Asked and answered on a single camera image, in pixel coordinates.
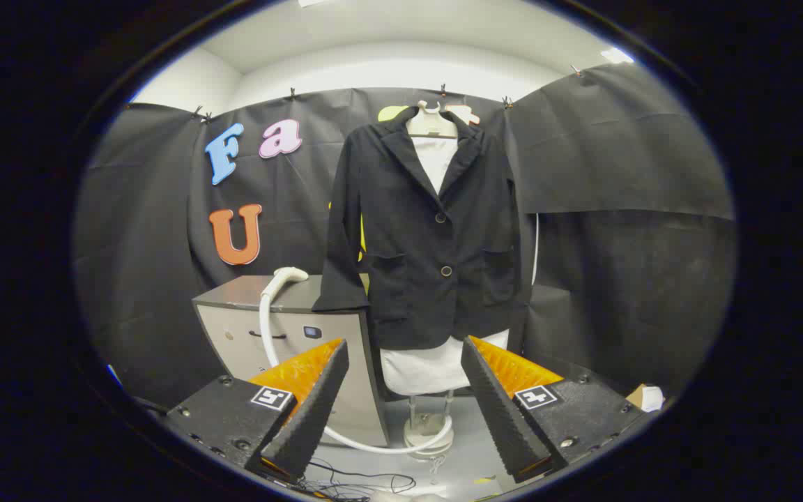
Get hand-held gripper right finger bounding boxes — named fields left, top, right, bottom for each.
left=461, top=335, right=653, bottom=485

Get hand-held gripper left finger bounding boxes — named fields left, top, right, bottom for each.
left=165, top=338, right=350, bottom=485

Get white garment steamer hose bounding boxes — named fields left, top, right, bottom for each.
left=259, top=293, right=454, bottom=455

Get black suit jacket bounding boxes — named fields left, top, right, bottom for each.
left=312, top=106, right=536, bottom=351

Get white mannequin stand base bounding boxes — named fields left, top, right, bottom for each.
left=404, top=392, right=455, bottom=459

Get white mannequin torso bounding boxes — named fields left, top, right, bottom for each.
left=379, top=101, right=510, bottom=397

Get grey drawer cabinet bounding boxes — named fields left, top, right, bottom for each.
left=192, top=274, right=390, bottom=447

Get small cardboard box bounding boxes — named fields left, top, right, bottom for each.
left=626, top=383, right=666, bottom=413

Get black backdrop cloth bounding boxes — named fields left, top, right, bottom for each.
left=74, top=63, right=737, bottom=412

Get black floor cables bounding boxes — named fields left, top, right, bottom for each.
left=297, top=457, right=418, bottom=500

